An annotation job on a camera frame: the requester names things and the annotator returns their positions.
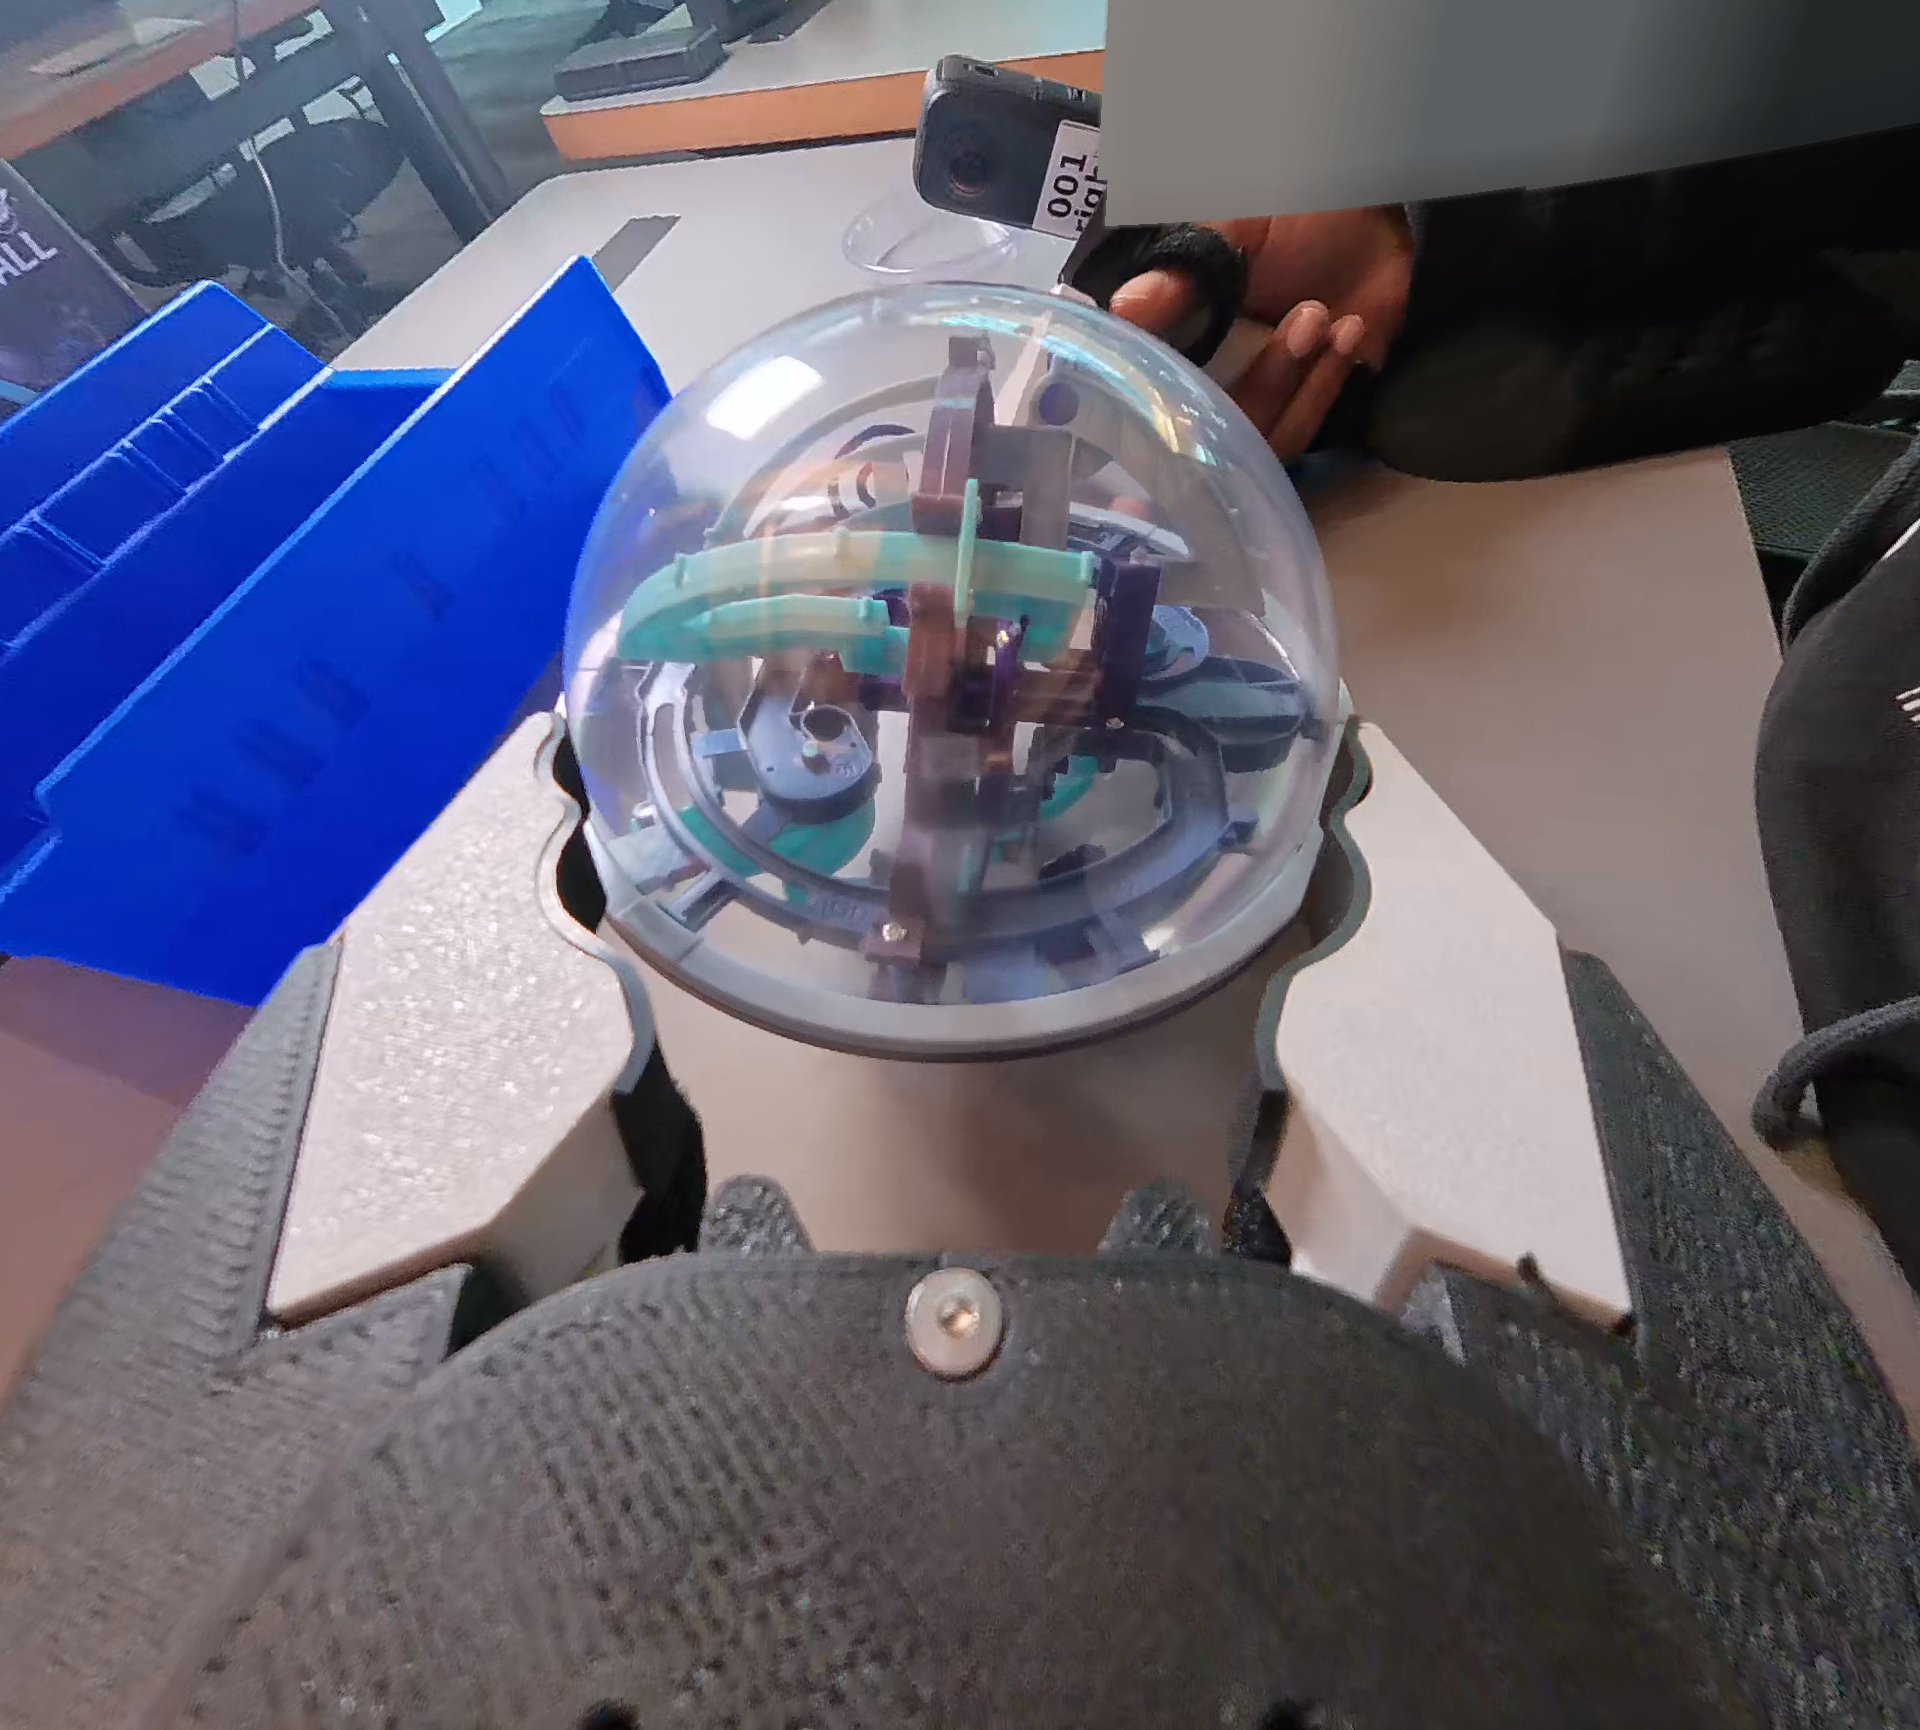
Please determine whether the person's right hand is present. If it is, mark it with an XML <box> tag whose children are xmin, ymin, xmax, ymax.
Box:
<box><xmin>1070</xmin><ymin>209</ymin><xmax>1422</xmax><ymax>463</ymax></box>

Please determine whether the person's right forearm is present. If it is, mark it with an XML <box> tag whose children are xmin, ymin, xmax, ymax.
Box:
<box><xmin>1367</xmin><ymin>185</ymin><xmax>1920</xmax><ymax>486</ymax></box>

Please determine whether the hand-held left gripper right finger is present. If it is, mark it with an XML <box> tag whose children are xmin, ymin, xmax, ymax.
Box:
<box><xmin>1250</xmin><ymin>725</ymin><xmax>1635</xmax><ymax>1326</ymax></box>

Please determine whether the blue plastic bin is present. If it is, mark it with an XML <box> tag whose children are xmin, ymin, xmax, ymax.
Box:
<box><xmin>0</xmin><ymin>258</ymin><xmax>676</xmax><ymax>1011</ymax></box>

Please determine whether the clear plastic dish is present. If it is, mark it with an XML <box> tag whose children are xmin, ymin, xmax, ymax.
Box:
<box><xmin>839</xmin><ymin>197</ymin><xmax>1039</xmax><ymax>287</ymax></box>

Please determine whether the dark blue maze ball box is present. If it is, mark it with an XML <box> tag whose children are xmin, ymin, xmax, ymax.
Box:
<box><xmin>0</xmin><ymin>157</ymin><xmax>150</xmax><ymax>407</ymax></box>

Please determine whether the clear maze ball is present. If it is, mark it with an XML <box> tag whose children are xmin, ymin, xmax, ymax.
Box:
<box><xmin>563</xmin><ymin>285</ymin><xmax>1345</xmax><ymax>1058</ymax></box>

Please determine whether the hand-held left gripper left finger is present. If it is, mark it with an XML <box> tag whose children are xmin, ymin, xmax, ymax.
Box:
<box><xmin>267</xmin><ymin>722</ymin><xmax>706</xmax><ymax>1326</ymax></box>

